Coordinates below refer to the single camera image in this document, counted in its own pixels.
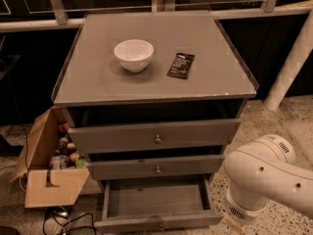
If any grey bottom drawer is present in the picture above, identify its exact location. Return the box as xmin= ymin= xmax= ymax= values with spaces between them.
xmin=95 ymin=174 xmax=222 ymax=234

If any grey drawer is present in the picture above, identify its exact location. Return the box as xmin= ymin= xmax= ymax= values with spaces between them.
xmin=95 ymin=174 xmax=222 ymax=234
xmin=68 ymin=118 xmax=241 ymax=154
xmin=87 ymin=155 xmax=224 ymax=180

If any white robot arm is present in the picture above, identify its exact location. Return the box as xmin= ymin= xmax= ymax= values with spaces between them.
xmin=223 ymin=134 xmax=313 ymax=232

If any grey middle drawer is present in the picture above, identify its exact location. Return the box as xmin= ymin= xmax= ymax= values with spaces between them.
xmin=87 ymin=155 xmax=224 ymax=180

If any grey top drawer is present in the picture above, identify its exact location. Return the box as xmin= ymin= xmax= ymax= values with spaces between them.
xmin=68 ymin=118 xmax=241 ymax=154

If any grey drawer cabinet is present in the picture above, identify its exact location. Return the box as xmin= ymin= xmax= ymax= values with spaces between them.
xmin=51 ymin=10 xmax=260 ymax=181

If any dark snack packet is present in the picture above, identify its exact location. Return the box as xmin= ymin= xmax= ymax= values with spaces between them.
xmin=167 ymin=53 xmax=195 ymax=79

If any green item in box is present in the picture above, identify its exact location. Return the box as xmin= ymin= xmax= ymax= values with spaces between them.
xmin=75 ymin=154 xmax=86 ymax=168

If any red round item in box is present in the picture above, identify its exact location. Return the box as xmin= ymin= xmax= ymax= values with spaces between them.
xmin=69 ymin=152 xmax=77 ymax=164

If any silver can in box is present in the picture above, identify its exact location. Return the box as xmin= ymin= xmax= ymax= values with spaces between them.
xmin=51 ymin=155 xmax=68 ymax=169

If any dark bottle in box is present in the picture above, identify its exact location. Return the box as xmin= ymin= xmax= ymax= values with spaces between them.
xmin=58 ymin=137 xmax=68 ymax=155

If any open cardboard box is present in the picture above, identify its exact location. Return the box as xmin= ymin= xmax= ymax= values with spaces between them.
xmin=11 ymin=107 xmax=89 ymax=208

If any white ceramic bowl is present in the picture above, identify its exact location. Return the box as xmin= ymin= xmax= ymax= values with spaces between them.
xmin=113 ymin=39 xmax=154 ymax=72

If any metal railing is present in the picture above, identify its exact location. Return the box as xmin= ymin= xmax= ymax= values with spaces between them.
xmin=0 ymin=0 xmax=313 ymax=33

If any black cable on floor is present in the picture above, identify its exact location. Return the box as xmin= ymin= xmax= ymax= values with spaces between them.
xmin=42 ymin=206 xmax=99 ymax=235

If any white diagonal post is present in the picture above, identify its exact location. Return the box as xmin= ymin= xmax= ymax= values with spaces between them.
xmin=264 ymin=10 xmax=313 ymax=111

